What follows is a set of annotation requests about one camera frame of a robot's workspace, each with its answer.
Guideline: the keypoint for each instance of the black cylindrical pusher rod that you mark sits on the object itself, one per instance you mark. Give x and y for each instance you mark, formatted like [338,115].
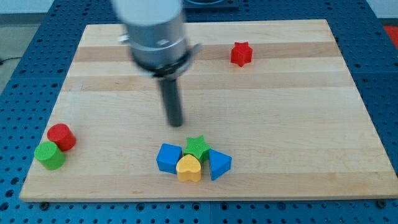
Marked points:
[171,100]

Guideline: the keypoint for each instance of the red star block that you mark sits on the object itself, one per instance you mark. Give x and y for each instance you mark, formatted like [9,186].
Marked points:
[241,53]

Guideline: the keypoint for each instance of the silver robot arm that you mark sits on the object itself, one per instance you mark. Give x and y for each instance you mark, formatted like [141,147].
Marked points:
[155,33]

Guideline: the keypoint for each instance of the green star block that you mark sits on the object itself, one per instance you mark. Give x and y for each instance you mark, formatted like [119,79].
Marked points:
[198,148]

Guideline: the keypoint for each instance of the blue cube block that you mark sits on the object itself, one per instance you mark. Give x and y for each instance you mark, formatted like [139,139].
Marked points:
[168,157]

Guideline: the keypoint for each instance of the yellow heart block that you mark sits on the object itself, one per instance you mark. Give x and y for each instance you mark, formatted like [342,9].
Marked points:
[188,169]

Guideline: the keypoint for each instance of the blue triangle block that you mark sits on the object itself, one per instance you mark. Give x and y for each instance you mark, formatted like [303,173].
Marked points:
[219,163]

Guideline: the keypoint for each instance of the red cylinder block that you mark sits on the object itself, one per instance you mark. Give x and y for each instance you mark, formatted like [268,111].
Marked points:
[62,136]

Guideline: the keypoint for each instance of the green cylinder block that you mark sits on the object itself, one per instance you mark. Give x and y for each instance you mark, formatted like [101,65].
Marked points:
[49,155]

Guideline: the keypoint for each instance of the blue perforated table plate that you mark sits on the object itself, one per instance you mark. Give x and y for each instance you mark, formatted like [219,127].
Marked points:
[29,96]

